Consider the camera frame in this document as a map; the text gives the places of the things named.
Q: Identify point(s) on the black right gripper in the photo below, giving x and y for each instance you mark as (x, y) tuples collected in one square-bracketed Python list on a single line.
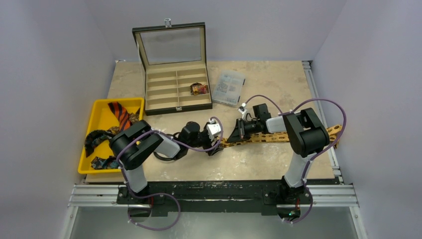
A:
[(240, 129)]

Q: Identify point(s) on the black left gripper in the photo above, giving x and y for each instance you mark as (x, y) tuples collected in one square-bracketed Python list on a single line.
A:
[(209, 141)]

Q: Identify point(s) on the cream insect print tie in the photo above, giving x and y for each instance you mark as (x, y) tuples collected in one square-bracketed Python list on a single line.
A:
[(280, 137)]

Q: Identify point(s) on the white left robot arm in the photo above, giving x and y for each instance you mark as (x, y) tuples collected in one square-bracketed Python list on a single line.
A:
[(134, 145)]

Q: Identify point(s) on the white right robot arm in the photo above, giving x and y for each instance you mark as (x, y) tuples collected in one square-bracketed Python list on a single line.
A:
[(305, 132)]

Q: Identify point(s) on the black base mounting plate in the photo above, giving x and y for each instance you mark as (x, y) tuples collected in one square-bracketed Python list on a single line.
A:
[(267, 197)]

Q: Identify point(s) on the clear plastic organiser box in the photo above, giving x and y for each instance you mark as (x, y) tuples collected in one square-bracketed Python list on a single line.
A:
[(228, 88)]

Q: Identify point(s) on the rolled colourful tie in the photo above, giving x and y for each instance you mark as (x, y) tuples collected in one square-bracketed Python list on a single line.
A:
[(199, 89)]

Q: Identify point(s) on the orange navy striped tie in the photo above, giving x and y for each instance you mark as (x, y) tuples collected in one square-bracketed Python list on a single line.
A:
[(121, 114)]

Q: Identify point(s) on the black compartment tie box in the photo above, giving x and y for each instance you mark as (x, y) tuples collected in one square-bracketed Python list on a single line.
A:
[(173, 57)]

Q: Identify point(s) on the yellow plastic bin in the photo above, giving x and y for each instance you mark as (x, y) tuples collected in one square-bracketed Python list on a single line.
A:
[(102, 118)]

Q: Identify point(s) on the dark patterned tie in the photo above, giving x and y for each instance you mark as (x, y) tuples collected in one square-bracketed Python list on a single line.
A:
[(92, 141)]

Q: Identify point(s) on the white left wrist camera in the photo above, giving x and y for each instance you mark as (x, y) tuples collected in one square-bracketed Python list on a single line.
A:
[(213, 128)]

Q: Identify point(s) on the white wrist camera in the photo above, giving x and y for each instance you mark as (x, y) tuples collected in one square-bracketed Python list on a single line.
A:
[(243, 110), (213, 128)]

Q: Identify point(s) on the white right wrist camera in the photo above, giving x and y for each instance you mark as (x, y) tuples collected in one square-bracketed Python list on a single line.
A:
[(243, 110)]

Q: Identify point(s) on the aluminium frame rail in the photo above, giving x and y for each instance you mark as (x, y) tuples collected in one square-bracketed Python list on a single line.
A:
[(325, 193)]

